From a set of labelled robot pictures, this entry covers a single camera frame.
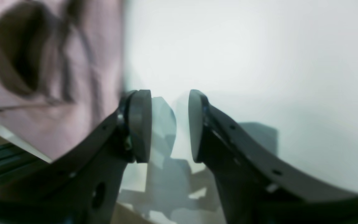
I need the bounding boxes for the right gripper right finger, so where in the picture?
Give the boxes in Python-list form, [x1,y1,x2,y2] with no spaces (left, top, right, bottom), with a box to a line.
[188,90,358,224]

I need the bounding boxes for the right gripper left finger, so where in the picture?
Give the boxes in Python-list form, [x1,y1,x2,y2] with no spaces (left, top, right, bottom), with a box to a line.
[0,90,152,224]

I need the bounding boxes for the pink T-shirt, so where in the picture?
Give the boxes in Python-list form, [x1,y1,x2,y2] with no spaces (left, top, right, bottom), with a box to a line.
[0,0,124,162]

